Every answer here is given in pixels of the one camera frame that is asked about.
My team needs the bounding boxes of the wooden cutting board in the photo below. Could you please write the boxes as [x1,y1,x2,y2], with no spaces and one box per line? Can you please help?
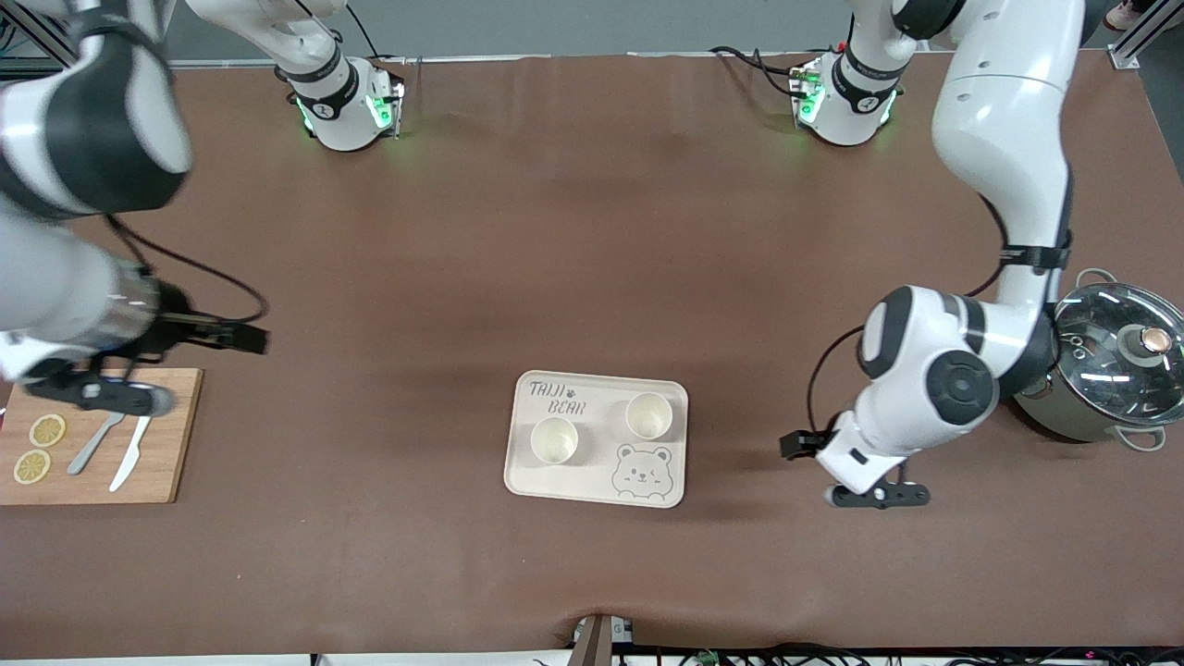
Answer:
[0,368,204,506]

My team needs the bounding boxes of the black right arm base cable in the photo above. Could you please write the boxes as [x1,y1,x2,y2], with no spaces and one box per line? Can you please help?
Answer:
[347,0,386,62]

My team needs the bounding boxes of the steel pot with glass lid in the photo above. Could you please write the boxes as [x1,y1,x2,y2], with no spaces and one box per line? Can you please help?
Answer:
[1002,268,1184,452]

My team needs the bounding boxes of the silver spoon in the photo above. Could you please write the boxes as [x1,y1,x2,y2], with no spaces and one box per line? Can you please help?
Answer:
[67,412,127,476]

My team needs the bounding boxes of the glass pot lid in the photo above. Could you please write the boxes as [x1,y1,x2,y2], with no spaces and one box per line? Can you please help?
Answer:
[1050,282,1184,428]

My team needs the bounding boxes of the white IKEA cup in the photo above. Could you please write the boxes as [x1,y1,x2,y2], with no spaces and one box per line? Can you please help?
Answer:
[625,392,673,441]
[530,415,580,466]

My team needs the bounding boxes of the grey table edge bracket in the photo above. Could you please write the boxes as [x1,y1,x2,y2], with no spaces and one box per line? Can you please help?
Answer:
[572,613,635,666]

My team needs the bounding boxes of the black left arm base cable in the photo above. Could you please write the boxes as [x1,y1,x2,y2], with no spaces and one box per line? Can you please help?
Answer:
[709,44,808,99]

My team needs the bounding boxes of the aluminium frame profile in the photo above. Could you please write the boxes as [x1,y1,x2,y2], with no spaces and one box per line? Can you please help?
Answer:
[1105,0,1184,70]

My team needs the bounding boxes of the black arm base cable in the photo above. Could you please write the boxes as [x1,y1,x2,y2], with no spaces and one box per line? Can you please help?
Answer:
[347,0,386,62]
[709,44,808,99]

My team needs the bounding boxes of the silver table knife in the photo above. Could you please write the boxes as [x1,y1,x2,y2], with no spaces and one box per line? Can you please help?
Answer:
[109,415,152,493]

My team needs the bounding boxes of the cream tray with bear print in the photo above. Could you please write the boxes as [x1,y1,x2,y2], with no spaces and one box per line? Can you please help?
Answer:
[503,370,690,510]

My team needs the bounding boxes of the brown table mat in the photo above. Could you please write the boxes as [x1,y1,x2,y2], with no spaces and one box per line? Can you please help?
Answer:
[0,51,1184,660]

